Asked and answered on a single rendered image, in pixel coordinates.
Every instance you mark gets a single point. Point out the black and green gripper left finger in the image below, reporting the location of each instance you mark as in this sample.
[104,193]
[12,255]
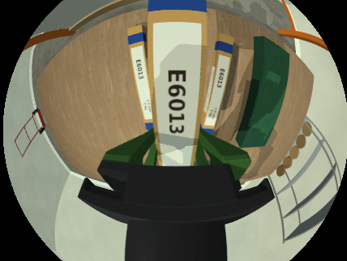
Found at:
[134,150]

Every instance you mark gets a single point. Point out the dark green low platform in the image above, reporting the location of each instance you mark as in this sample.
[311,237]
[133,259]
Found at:
[267,91]

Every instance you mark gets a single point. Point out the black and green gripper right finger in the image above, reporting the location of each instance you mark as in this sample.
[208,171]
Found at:
[221,152]

